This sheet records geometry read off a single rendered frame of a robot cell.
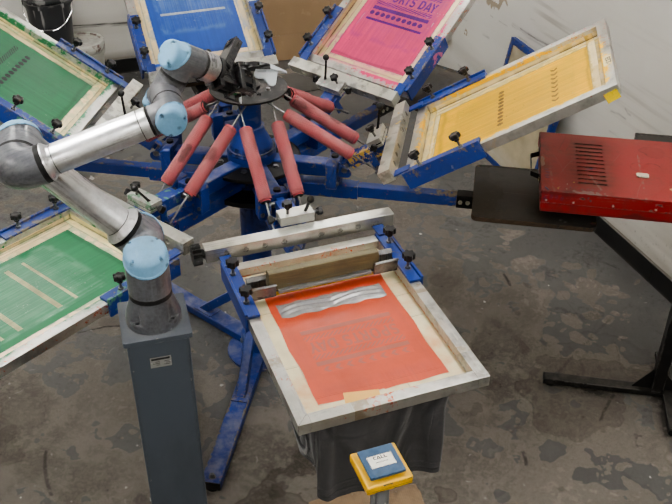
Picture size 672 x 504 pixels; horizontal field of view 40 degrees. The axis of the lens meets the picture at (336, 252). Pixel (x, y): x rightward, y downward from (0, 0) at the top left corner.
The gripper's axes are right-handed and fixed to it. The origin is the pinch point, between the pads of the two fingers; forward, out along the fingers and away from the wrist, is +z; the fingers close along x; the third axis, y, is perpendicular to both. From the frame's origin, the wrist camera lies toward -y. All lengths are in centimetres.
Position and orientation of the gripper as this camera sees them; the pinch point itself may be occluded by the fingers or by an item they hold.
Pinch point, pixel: (266, 81)
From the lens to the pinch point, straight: 257.1
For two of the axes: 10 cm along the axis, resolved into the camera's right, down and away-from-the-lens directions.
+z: 6.4, 1.1, 7.6
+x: 7.5, -2.9, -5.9
